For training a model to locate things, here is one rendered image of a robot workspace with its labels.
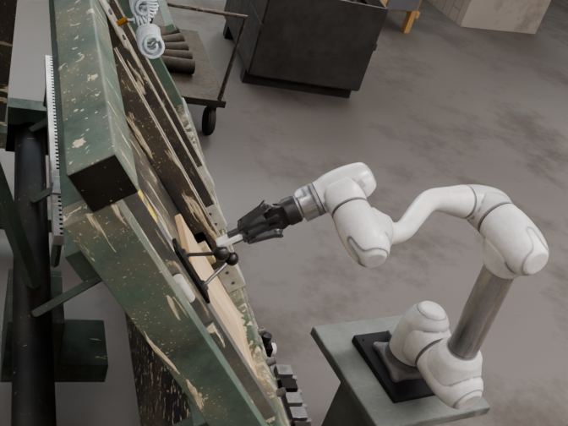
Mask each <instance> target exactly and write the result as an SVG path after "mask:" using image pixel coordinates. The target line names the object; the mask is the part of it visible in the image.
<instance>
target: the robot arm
mask: <svg viewBox="0 0 568 426"><path fill-rule="evenodd" d="M312 184H313V185H312ZM375 187H376V182H375V179H374V175H373V173H372V172H371V171H370V169H369V168H368V167H367V166H366V165H365V164H363V163H362V162H357V163H353V164H348V165H345V166H343V167H338V168H337V169H334V170H332V171H330V172H327V173H326V174H324V175H322V176H321V177H319V178H318V179H317V180H316V181H314V182H312V183H309V184H308V185H306V186H304V187H302V188H299V189H297V190H295V191H294V192H293V193H294V194H295V196H293V197H292V196H291V195H290V196H288V197H286V198H285V199H282V200H281V201H280V202H279V203H274V204H270V203H267V201H266V199H264V200H263V201H262V202H261V203H260V204H259V206H257V207H256V208H254V209H253V210H251V211H250V212H249V213H248V214H246V215H245V216H243V217H242V218H240V219H239V220H238V224H237V226H238V227H237V228H235V229H232V230H231V231H229V232H227V234H226V235H224V236H221V237H219V238H217V239H216V245H217V246H220V245H223V246H228V245H230V244H236V243H239V242H241V241H244V242H245V243H248V244H251V243H257V242H261V241H265V240H268V239H272V238H283V234H282V233H283V229H285V228H287V227H288V226H289V225H292V226H293V225H295V224H298V223H299V222H301V221H303V218H304V217H305V219H306V221H311V220H313V219H314V218H316V217H319V216H322V215H324V214H326V213H328V212H329V214H330V216H331V217H332V219H333V221H334V223H335V226H336V231H337V233H338V235H339V238H340V239H341V241H342V243H343V245H344V247H345V249H346V250H347V252H348V253H349V254H350V256H351V257H352V258H353V259H354V260H355V261H356V262H357V263H358V264H360V265H361V266H364V267H369V268H372V267H376V266H379V265H382V264H383V263H384V262H385V261H386V260H387V258H388V256H389V253H390V248H391V245H393V244H398V243H402V242H405V241H407V240H408V239H409V238H410V237H411V236H412V235H413V234H414V233H415V232H416V231H417V230H418V229H419V228H420V227H421V225H422V224H423V223H424V221H425V220H426V219H427V218H428V216H429V215H430V214H431V213H432V212H433V211H435V210H438V211H441V212H444V213H446V214H449V215H452V216H455V217H458V218H462V219H466V220H467V221H468V222H469V223H470V224H471V225H472V226H473V227H474V228H475V229H476V230H477V231H478V232H479V233H480V234H481V235H482V237H483V267H482V269H481V270H480V272H479V275H478V278H477V280H476V281H475V284H474V286H473V288H472V290H471V292H470V295H469V297H468V299H467V301H466V304H465V306H464V308H463V310H462V312H461V315H460V317H459V319H458V321H457V323H456V326H455V328H454V330H453V332H452V334H451V333H450V330H449V328H448V327H449V320H448V316H447V314H446V312H445V311H444V310H443V309H442V308H441V307H440V306H439V305H438V304H437V303H434V302H430V301H423V302H421V303H418V304H414V305H413V306H412V307H411V308H410V309H409V310H408V311H407V312H406V313H405V314H404V315H403V316H402V317H401V319H400V321H399V322H398V324H397V326H396V328H395V330H388V331H387V332H386V335H387V337H388V340H389V341H388V342H378V341H377V342H375V343H374V345H373V348H374V350H375V351H376V352H377V353H378V354H379V355H380V358H381V359H382V361H383V363H384V365H385V366H386V368H387V370H388V371H389V373H390V378H391V380H392V381H394V382H396V383H397V382H400V381H402V380H415V379H424V380H425V381H426V383H427V384H428V386H429V388H430V389H431V390H432V392H433V393H435V395H436V396H437V397H438V398H439V399H440V400H441V401H442V402H443V403H444V404H446V405H447V406H449V407H451V408H455V409H458V410H464V409H467V408H469V407H471V406H473V405H474V404H476V403H477V402H478V401H479V400H480V398H481V395H482V394H483V380H482V379H481V373H482V361H483V357H482V354H481V352H480V351H479V349H480V347H481V346H482V344H483V341H484V339H485V337H486V335H487V334H488V332H489V329H490V327H491V325H492V324H493V322H494V319H495V317H496V315H497V313H498V312H499V310H500V307H501V305H502V303H503V302H504V300H505V297H506V295H507V293H508V292H509V290H510V288H511V285H512V283H513V281H514V280H515V278H517V277H518V276H530V275H533V274H535V273H537V272H539V271H540V270H542V269H543V267H544V266H545V265H546V263H547V261H548V258H549V249H548V245H547V243H546V241H545V239H544V237H543V234H542V233H541V232H540V231H539V230H538V228H537V227H536V226H535V225H534V223H533V222H532V221H531V220H530V219H529V218H528V217H527V216H526V215H525V214H524V213H523V212H522V211H521V210H519V209H518V208H517V207H516V206H515V205H513V203H512V202H511V200H510V198H509V197H508V196H507V195H506V194H505V193H503V192H502V191H500V190H498V189H497V188H492V187H488V186H483V185H477V184H469V185H456V186H451V187H443V188H432V189H429V190H426V191H424V192H422V193H421V194H420V195H419V196H418V197H417V198H416V199H415V200H414V201H413V202H412V203H411V205H410V206H409V207H408V209H407V211H406V212H405V213H404V215H403V216H402V217H401V219H400V220H399V221H398V222H393V221H392V219H391V218H390V217H389V216H388V215H386V214H383V213H382V212H380V211H378V210H376V209H375V208H371V207H370V205H369V203H368V201H367V199H366V198H367V197H369V196H370V195H371V194H372V193H373V191H374V189H375ZM268 225H269V226H268Z"/></svg>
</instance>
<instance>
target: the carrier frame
mask: <svg viewBox="0 0 568 426"><path fill-rule="evenodd" d="M44 118H46V107H44V106H43V101H33V100H26V99H19V98H12V97H9V98H8V134H7V143H6V148H5V151H11V152H14V203H15V205H16V208H17V211H18V213H19V218H20V220H21V222H22V225H23V228H24V230H25V235H26V237H27V239H28V242H29V245H30V249H31V252H32V254H33V256H34V259H35V263H36V266H37V269H38V271H39V273H40V276H41V280H42V284H40V286H38V287H37V288H35V289H32V288H31V287H28V286H26V285H25V284H24V282H23V279H22V276H21V275H20V272H19V268H18V266H17V263H16V260H15V258H14V268H13V269H9V270H8V283H7V291H6V298H5V305H4V312H3V329H2V342H1V373H0V381H1V382H12V400H11V426H57V420H56V398H55V382H105V379H106V376H107V369H108V358H107V344H106V336H105V328H104V321H103V320H98V319H65V318H64V311H63V303H62V304H60V305H58V306H57V307H56V308H54V309H52V310H50V311H48V312H46V313H44V314H43V315H40V316H37V317H35V316H33V314H32V313H31V311H32V310H34V309H36V308H38V307H40V306H41V305H43V304H44V303H47V302H49V301H50V300H52V299H54V298H55V297H57V296H59V295H61V294H63V281H62V272H61V271H56V270H50V265H49V264H50V252H49V232H52V217H51V210H48V209H47V198H45V199H43V200H42V201H40V202H36V203H33V202H31V200H30V198H31V197H33V196H34V195H36V194H38V193H40V192H41V191H43V190H44V189H46V156H48V142H47V126H46V127H45V128H42V129H41V130H39V131H37V132H31V131H30V129H29V127H31V126H33V125H35V124H36V123H38V122H40V121H41V120H43V119H44ZM125 317H126V323H127V329H128V340H129V346H130V352H131V359H132V365H133V371H134V383H135V389H136V395H137V401H138V408H139V419H140V425H141V426H172V425H173V424H175V423H178V422H179V421H181V420H183V419H185V418H187V417H189V416H190V415H191V412H190V407H189V403H188V396H187V395H186V394H185V392H184V391H183V389H182V388H181V386H180V385H179V384H178V382H177V381H176V380H175V379H174V378H173V376H172V374H171V373H170V372H169V370H168V369H167V367H166V366H165V365H164V363H163V362H162V361H161V360H160V358H159V357H158V356H157V354H156V353H155V351H154V350H153V348H152V347H151V346H150V344H149V343H148V341H147V340H146V339H145V338H144V336H143V335H142V334H141V332H140V331H139V329H138V328H137V327H136V325H135V324H134V322H133V321H132V320H131V319H130V318H129V316H128V315H127V313H126V312H125Z"/></svg>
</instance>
